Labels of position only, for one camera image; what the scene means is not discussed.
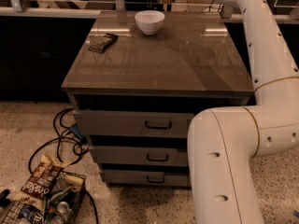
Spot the black floor cable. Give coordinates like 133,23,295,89
27,107,100,224

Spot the bottom grey drawer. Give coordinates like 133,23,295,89
101,169,191,188

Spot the blue plug on floor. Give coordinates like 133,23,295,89
70,123,87,143

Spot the dark snack bar packet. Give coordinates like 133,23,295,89
89,34,118,54

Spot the metal railing frame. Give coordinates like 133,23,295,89
0,0,299,25

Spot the grey drawer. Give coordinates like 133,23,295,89
73,110,193,138
101,169,191,188
90,146,188,167

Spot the top grey drawer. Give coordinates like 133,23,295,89
73,110,193,138

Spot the middle grey drawer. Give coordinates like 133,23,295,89
90,146,188,167

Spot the black wire basket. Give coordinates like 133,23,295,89
0,172,86,224

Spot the brown sea salt chip bag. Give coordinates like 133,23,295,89
13,154,69,211

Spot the silver can in basket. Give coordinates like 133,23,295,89
56,202,71,222

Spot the grey drawer cabinet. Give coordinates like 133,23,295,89
62,11,253,175

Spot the white ceramic bowl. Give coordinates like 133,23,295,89
135,10,165,35

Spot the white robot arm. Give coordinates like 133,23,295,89
158,0,299,224

